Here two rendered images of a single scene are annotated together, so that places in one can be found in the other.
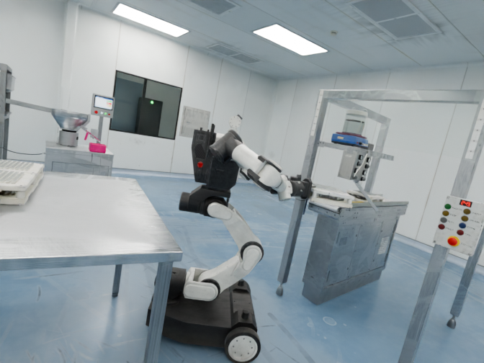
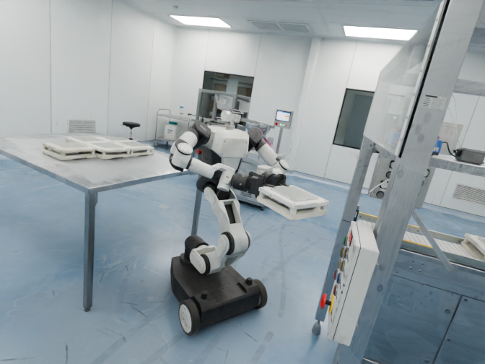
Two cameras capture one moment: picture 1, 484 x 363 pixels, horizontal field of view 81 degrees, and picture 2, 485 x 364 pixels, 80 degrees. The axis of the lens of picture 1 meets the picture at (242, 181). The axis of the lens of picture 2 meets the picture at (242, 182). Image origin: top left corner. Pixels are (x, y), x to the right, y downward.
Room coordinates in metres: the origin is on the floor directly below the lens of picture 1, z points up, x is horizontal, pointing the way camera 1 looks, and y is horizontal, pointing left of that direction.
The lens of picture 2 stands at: (0.77, -1.50, 1.39)
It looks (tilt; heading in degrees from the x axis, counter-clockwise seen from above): 15 degrees down; 57
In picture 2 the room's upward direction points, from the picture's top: 10 degrees clockwise
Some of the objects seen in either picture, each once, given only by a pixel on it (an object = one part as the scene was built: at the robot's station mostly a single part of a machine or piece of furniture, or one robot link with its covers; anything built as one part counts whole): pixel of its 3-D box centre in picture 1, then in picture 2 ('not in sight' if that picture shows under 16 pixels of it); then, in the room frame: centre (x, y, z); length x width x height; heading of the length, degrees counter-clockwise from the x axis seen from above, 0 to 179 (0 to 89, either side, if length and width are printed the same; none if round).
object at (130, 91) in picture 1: (148, 107); (374, 122); (6.04, 2.23, 1.43); 1.38 x 0.01 x 1.16; 126
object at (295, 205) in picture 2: (326, 190); (293, 196); (1.71, -0.52, 1.00); 0.25 x 0.24 x 0.02; 6
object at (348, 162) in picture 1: (354, 166); (399, 179); (2.08, -0.78, 1.17); 0.22 x 0.11 x 0.20; 131
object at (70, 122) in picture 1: (75, 130); (260, 137); (3.16, 1.93, 0.95); 0.49 x 0.36 x 0.37; 126
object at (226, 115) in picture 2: (234, 124); (230, 118); (1.64, 0.10, 1.28); 0.10 x 0.07 x 0.09; 6
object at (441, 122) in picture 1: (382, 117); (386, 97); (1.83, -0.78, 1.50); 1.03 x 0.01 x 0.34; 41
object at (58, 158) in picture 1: (76, 180); (255, 177); (3.15, 1.86, 0.38); 0.63 x 0.57 x 0.76; 126
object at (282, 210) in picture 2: (324, 197); (291, 205); (1.71, -0.52, 0.95); 0.24 x 0.24 x 0.02; 6
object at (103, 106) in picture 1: (101, 122); (280, 132); (3.39, 1.78, 1.07); 0.23 x 0.10 x 0.62; 126
